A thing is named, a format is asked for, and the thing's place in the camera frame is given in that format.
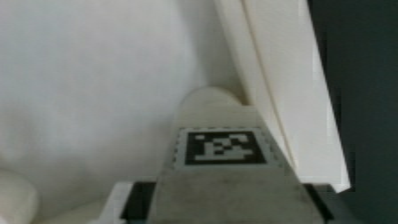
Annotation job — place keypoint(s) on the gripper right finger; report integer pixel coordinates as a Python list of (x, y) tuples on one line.
[(324, 197)]

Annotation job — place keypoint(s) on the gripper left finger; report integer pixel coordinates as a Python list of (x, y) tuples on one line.
[(128, 203)]

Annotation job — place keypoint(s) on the white leg tagged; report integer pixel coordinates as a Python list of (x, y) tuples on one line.
[(228, 182)]

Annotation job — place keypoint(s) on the white square tabletop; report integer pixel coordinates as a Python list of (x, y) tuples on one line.
[(104, 60)]

